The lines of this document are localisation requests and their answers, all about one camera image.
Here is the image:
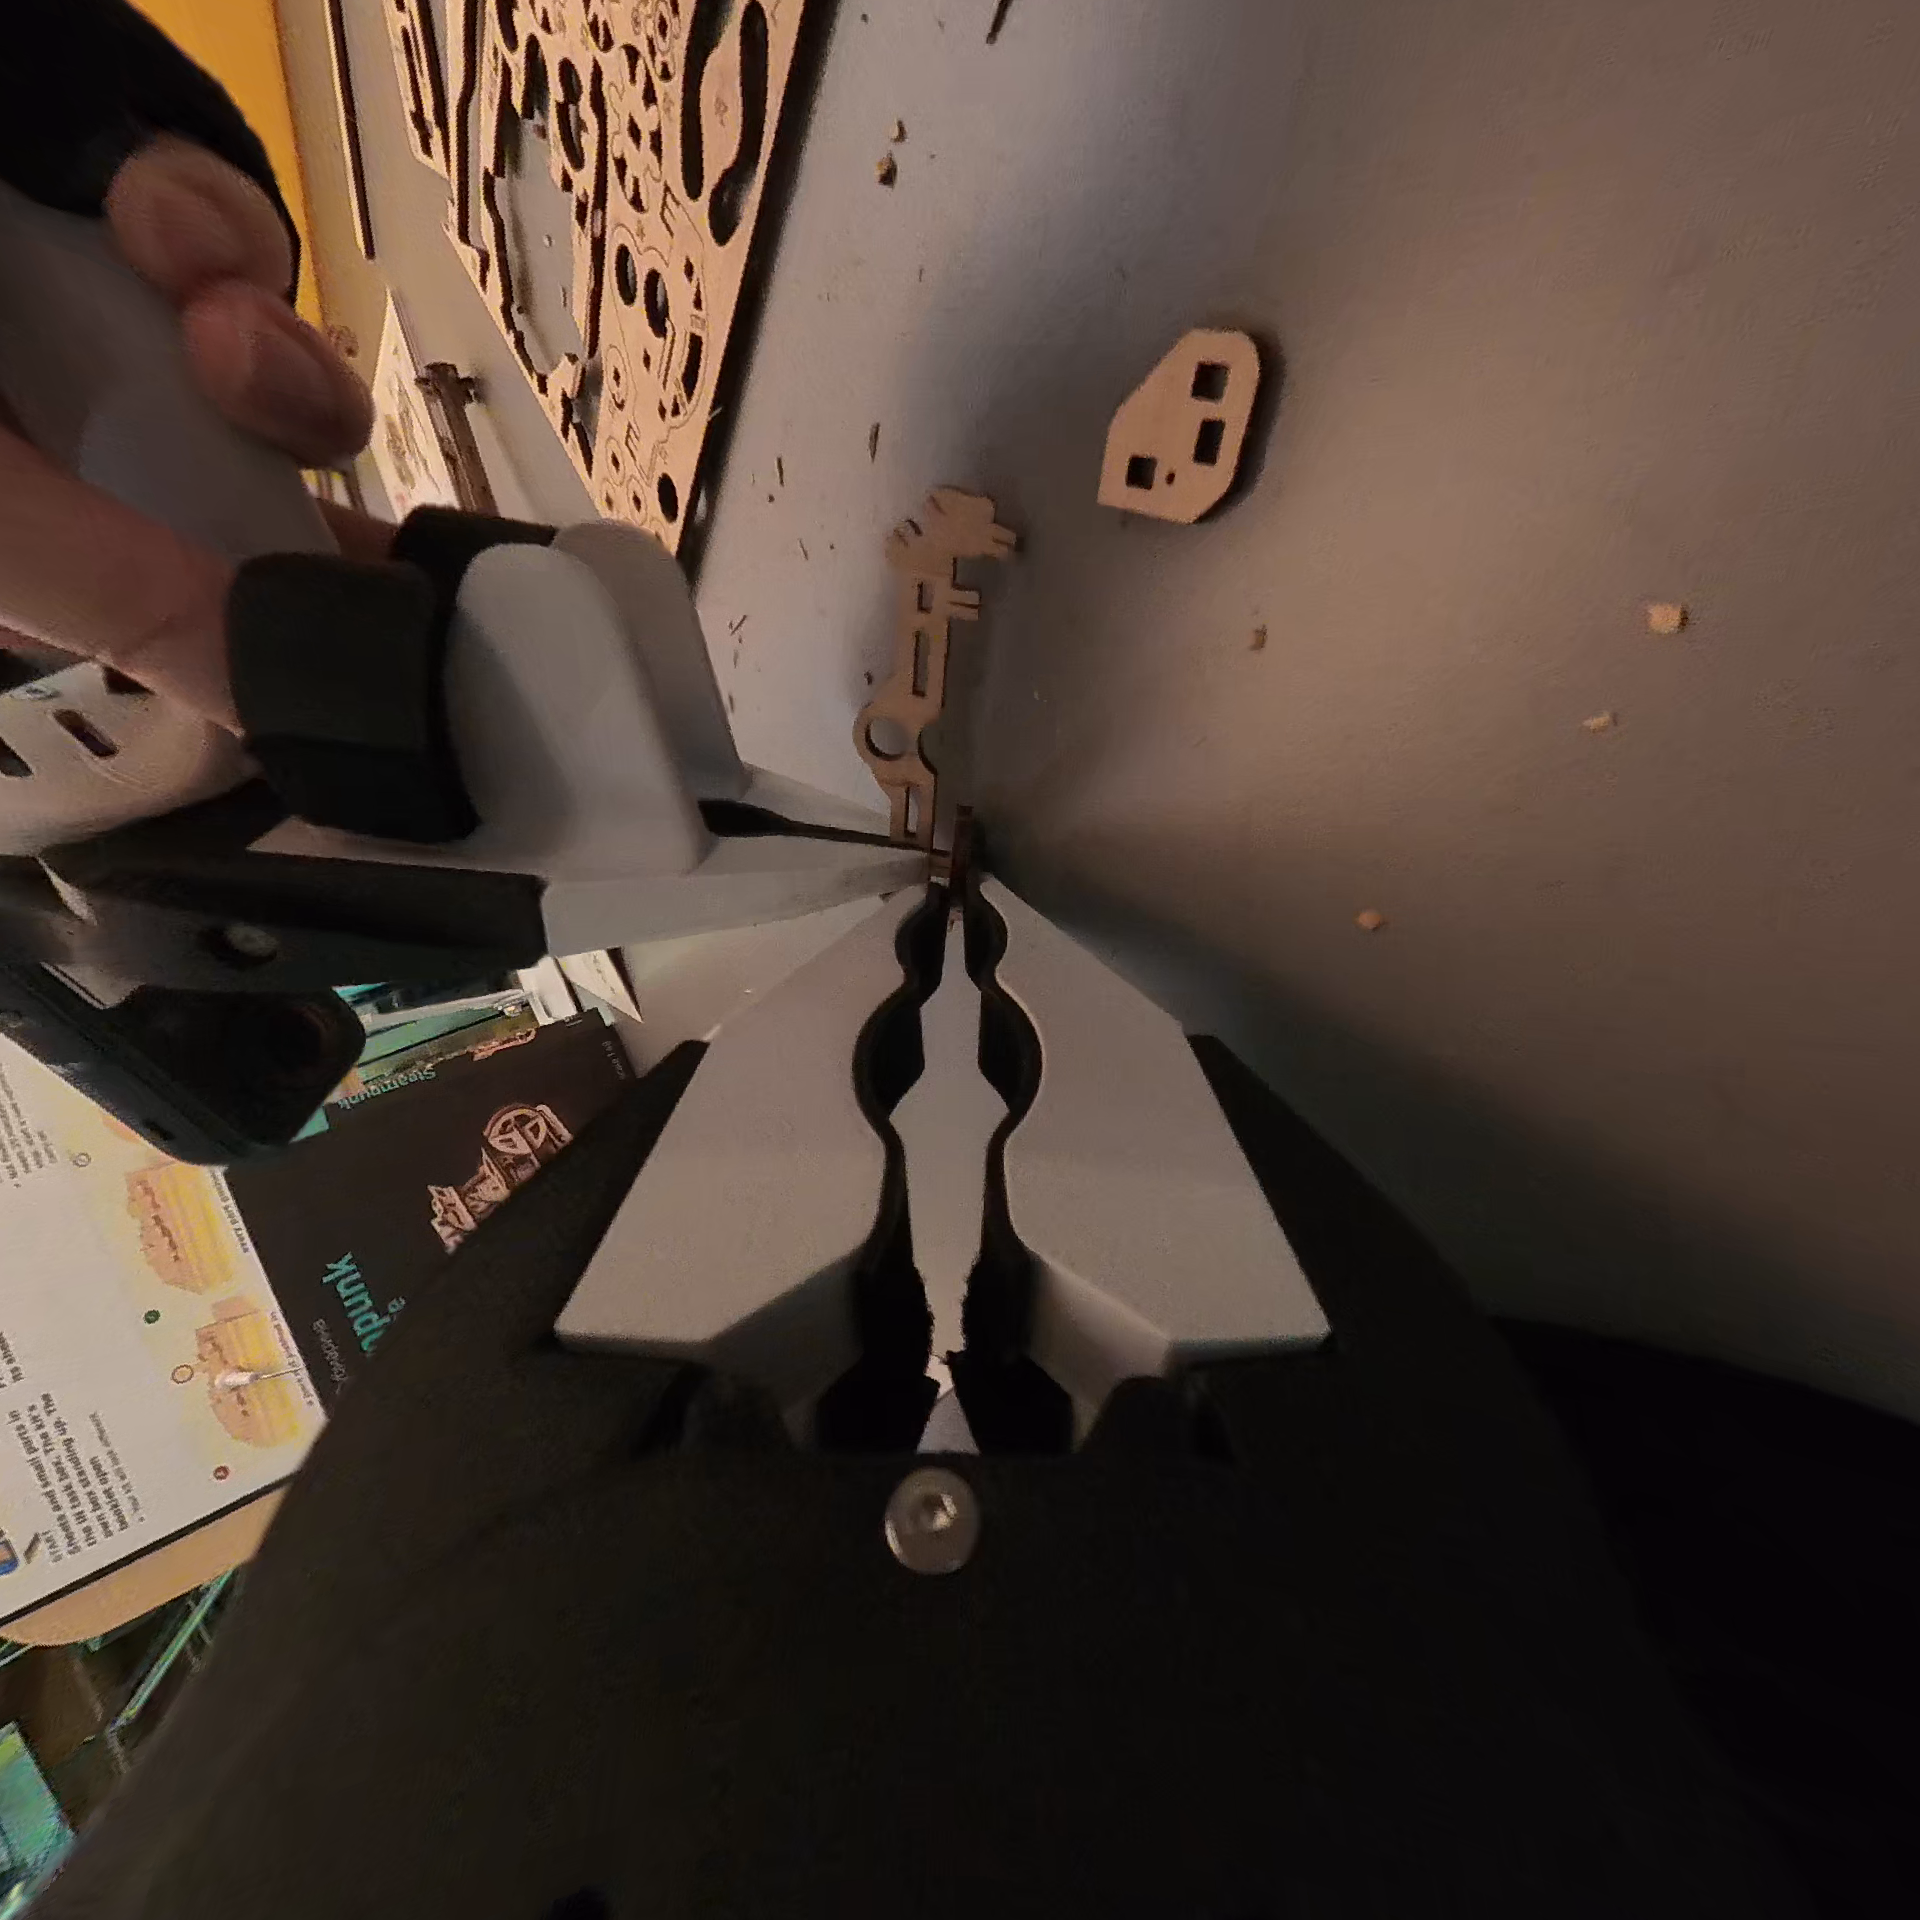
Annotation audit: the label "yellow plastic bin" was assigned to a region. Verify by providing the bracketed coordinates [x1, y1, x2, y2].
[127, 0, 330, 329]

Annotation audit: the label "illustrated instruction booklet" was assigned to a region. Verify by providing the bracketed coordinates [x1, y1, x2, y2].
[0, 1037, 330, 1631]

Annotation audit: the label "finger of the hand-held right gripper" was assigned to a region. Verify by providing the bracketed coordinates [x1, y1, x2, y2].
[558, 515, 929, 848]
[448, 538, 940, 956]

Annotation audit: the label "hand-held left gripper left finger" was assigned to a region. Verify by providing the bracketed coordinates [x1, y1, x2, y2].
[556, 883, 962, 1450]

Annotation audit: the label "long notched wooden part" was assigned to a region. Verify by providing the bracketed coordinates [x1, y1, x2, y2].
[852, 487, 1019, 855]

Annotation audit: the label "wooden plate with square holes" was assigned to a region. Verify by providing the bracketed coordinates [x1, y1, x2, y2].
[1097, 328, 1263, 526]

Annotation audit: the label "black model kit box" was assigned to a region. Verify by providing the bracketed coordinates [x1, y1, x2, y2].
[224, 1009, 639, 1420]

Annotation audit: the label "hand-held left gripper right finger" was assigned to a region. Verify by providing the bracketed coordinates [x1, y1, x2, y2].
[946, 876, 1335, 1455]

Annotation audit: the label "person's right hand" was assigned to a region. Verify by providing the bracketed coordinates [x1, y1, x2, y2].
[0, 133, 398, 740]

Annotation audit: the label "green cutting mat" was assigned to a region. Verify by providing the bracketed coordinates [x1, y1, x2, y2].
[0, 1573, 241, 1877]

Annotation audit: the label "scattered wood chips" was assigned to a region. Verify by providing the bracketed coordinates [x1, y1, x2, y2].
[869, 122, 1688, 931]

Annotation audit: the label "laser-cut plywood sheet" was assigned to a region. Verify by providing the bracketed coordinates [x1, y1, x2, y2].
[382, 0, 813, 564]

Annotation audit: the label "cardboard sheet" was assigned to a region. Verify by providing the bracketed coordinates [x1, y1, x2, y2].
[0, 1510, 286, 1648]

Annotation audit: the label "small wooden model assembly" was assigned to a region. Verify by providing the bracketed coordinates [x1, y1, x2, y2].
[411, 359, 499, 515]

